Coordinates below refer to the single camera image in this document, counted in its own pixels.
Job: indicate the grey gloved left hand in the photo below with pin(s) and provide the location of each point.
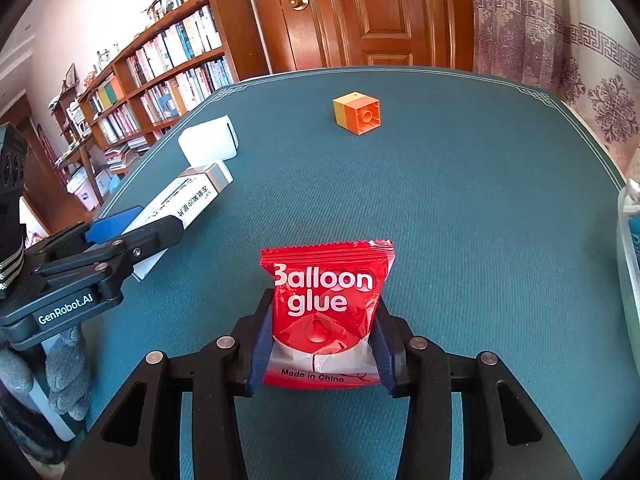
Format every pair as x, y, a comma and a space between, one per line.
67, 374

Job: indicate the patterned white purple curtain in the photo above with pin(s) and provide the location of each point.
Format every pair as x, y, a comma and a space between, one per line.
580, 50

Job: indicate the white medicine box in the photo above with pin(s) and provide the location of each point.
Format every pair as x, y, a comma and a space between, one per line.
172, 211

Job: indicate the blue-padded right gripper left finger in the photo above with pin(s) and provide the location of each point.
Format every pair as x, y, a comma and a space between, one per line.
138, 434

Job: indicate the brown wooden door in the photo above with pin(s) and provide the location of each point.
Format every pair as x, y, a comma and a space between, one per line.
331, 33

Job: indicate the orange yellow toy block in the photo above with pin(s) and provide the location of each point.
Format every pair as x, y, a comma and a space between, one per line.
357, 112

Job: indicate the wooden bookshelf with books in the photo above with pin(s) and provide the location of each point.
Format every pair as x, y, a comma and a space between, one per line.
167, 71

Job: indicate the white storage bin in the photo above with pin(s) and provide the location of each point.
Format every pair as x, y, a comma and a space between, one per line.
85, 192

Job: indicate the clear plastic bowl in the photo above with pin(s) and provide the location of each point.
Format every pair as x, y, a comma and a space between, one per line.
628, 270

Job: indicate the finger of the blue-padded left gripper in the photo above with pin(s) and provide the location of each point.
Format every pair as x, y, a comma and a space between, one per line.
102, 230

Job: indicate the red balloon glue packet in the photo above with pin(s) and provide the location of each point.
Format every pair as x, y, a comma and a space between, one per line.
324, 303

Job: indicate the brass door knob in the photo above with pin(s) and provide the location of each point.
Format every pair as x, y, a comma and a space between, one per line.
298, 5

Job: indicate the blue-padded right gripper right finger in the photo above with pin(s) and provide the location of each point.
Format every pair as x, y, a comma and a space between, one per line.
505, 435

